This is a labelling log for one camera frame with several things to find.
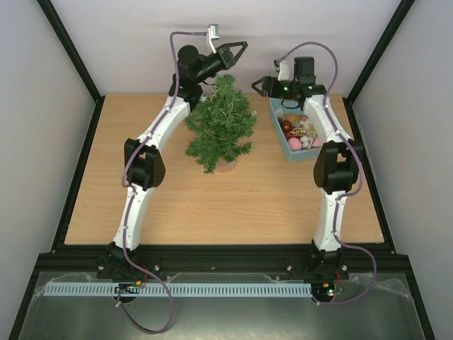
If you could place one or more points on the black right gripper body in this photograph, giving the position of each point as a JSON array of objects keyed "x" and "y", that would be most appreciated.
[{"x": 273, "y": 87}]

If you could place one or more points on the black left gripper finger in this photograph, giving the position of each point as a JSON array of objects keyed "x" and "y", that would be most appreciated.
[
  {"x": 239, "y": 58},
  {"x": 241, "y": 44}
]

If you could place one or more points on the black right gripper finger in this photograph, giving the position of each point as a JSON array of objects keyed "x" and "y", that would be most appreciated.
[
  {"x": 260, "y": 89},
  {"x": 263, "y": 81}
]

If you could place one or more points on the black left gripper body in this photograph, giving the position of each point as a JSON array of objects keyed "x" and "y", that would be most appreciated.
[{"x": 224, "y": 64}]

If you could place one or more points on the small green christmas tree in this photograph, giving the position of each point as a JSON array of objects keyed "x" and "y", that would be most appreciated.
[{"x": 222, "y": 125}]

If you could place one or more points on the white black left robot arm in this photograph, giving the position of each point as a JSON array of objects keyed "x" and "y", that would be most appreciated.
[{"x": 144, "y": 165}]

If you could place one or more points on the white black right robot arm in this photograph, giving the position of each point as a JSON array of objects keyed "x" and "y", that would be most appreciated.
[{"x": 336, "y": 169}]

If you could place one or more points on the wooden tree base disc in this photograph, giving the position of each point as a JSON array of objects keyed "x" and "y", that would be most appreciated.
[{"x": 225, "y": 167}]

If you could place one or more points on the red bauble ornament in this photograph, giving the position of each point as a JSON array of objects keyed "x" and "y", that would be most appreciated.
[{"x": 286, "y": 126}]

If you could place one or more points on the gold glitter merry ornament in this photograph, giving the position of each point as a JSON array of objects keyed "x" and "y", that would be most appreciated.
[{"x": 302, "y": 131}]

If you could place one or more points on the white pompom ornament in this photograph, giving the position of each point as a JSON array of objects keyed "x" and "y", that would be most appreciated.
[{"x": 306, "y": 142}]

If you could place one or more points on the pink pompom ornament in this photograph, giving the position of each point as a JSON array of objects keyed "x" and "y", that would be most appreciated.
[{"x": 294, "y": 144}]

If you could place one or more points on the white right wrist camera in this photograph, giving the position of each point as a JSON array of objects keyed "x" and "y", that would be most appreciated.
[{"x": 282, "y": 68}]

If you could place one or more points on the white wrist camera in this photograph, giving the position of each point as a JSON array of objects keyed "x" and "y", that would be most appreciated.
[
  {"x": 212, "y": 34},
  {"x": 282, "y": 68}
]

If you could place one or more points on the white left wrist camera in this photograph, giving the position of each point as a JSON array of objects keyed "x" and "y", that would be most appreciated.
[{"x": 212, "y": 34}]

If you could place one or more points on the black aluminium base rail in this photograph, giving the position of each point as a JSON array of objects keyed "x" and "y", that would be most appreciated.
[{"x": 300, "y": 261}]

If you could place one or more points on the light blue cable duct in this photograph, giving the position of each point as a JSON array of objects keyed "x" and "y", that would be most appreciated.
[{"x": 181, "y": 290}]

